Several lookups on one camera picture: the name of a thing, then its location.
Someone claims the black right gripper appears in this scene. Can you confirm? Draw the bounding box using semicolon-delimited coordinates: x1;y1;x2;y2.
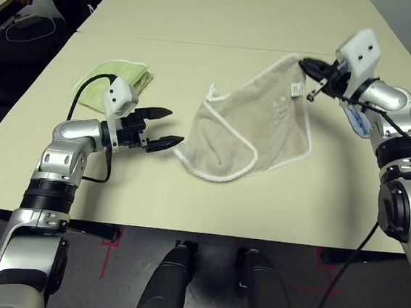
296;57;353;104

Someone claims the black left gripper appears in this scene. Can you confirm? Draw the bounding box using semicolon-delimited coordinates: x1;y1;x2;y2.
113;104;188;157

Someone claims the beige towel with white trim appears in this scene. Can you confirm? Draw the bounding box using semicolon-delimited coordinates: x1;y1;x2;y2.
170;42;321;191

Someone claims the blue folded towel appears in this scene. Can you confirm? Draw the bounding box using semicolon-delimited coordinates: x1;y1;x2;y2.
336;100;374;141

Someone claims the green folded towel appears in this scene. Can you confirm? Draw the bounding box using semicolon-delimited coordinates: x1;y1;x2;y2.
70;56;156;115

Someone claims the black table base bar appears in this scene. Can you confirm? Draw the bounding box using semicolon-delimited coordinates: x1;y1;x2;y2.
318;246;375;269
0;207;122;243

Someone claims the grey robot left leg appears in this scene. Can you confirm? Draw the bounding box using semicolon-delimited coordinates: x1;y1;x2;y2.
134;238;197;308

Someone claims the grey robot leg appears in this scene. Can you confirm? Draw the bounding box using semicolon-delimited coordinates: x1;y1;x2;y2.
232;247;304;308
134;238;197;308

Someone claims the white power adapter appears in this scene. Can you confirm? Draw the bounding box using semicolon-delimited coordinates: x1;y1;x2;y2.
13;12;41;30

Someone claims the grey robot right leg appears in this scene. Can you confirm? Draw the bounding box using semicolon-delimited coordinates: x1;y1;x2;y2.
232;247;304;308

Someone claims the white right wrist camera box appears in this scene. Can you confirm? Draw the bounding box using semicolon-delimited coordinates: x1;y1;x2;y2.
330;25;385;102

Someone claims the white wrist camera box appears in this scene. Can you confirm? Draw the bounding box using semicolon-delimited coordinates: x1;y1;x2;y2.
98;75;141;155
330;25;385;102

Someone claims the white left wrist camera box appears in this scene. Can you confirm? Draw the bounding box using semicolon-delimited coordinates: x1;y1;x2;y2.
98;75;141;155

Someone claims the black left camera cable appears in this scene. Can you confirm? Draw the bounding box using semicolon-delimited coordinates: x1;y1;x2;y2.
60;70;121;184

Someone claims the thin white floor cable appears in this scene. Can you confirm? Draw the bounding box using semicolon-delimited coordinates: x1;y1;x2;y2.
4;12;58;46

